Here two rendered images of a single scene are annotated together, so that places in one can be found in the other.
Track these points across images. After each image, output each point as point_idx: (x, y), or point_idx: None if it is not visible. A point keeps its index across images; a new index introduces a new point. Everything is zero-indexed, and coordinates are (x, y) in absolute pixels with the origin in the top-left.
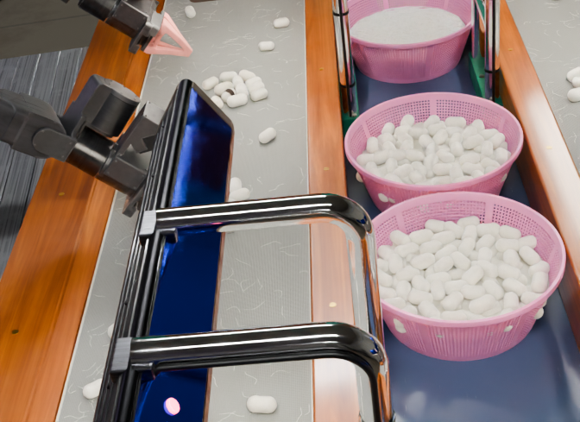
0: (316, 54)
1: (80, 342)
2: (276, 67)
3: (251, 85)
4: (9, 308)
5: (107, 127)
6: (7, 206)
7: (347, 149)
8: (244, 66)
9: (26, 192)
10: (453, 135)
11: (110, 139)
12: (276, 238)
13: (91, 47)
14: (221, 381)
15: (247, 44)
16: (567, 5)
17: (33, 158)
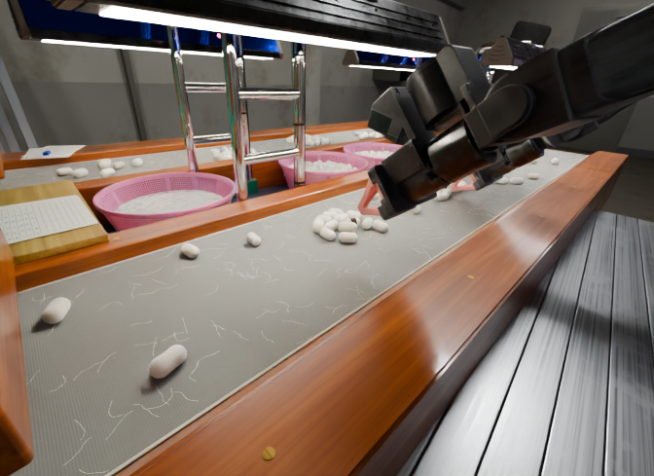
0: (266, 201)
1: (536, 188)
2: (282, 227)
3: (334, 212)
4: (579, 192)
5: None
6: (599, 321)
7: (359, 168)
8: (296, 241)
9: (575, 325)
10: (306, 168)
11: (507, 145)
12: None
13: (425, 378)
14: None
15: (248, 259)
16: (124, 172)
17: (568, 370)
